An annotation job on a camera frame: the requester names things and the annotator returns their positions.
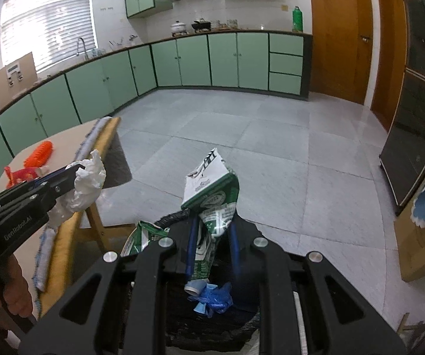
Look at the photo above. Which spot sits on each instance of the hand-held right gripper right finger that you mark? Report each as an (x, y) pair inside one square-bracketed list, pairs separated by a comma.
[(235, 251)]

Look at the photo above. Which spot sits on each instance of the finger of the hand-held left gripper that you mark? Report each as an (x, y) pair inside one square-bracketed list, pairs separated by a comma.
[(51, 175), (64, 186)]

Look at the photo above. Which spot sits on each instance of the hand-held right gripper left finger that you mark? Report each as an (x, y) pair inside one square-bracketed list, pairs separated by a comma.
[(193, 247)]

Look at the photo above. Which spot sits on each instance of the white tissue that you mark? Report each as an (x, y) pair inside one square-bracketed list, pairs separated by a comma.
[(86, 188)]

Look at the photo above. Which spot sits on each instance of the orange foam net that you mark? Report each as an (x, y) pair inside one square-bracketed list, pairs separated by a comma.
[(40, 153)]

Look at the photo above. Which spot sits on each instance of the white blue paper cup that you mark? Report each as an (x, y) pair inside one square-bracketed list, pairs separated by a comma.
[(194, 287)]

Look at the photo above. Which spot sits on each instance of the blue plastic glove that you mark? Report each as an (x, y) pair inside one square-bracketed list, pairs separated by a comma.
[(216, 296)]

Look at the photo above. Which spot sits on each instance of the green white milk carton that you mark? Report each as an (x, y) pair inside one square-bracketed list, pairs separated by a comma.
[(208, 192)]

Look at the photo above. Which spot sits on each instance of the black-lined trash bin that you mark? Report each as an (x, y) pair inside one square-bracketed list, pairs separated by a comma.
[(205, 331)]

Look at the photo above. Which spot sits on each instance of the person's left hand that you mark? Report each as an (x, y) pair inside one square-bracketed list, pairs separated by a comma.
[(18, 296)]

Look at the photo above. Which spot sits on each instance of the low wooden table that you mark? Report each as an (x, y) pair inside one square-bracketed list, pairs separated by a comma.
[(68, 236)]

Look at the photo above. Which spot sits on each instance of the cardboard box with print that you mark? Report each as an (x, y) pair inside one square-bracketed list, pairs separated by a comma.
[(25, 75)]

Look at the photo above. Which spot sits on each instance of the metal faucet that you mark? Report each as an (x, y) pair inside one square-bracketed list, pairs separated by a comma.
[(85, 53)]

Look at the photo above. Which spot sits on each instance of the white window blind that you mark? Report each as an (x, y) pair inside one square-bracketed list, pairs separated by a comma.
[(46, 22)]

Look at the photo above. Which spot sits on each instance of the plain large cardboard box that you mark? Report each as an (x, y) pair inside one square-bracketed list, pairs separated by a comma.
[(415, 251)]

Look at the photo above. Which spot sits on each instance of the green base cabinets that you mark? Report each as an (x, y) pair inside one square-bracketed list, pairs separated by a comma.
[(194, 59)]

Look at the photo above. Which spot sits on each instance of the white cooking pot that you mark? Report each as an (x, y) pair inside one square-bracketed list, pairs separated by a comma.
[(179, 27)]

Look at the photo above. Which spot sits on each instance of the black wok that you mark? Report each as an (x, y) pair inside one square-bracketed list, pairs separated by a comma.
[(201, 25)]

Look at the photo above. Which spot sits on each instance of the glass jar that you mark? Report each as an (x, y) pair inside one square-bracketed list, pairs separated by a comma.
[(232, 24)]

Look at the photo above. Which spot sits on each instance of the wide wooden door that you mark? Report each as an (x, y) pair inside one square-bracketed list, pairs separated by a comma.
[(338, 37)]

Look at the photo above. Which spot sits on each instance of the green bottle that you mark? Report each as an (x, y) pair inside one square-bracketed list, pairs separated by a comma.
[(297, 20)]

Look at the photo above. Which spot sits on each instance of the narrow wooden door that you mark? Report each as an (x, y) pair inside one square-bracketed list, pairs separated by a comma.
[(388, 55)]

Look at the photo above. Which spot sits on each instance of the wooden stool frame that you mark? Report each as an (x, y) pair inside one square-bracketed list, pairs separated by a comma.
[(404, 321)]

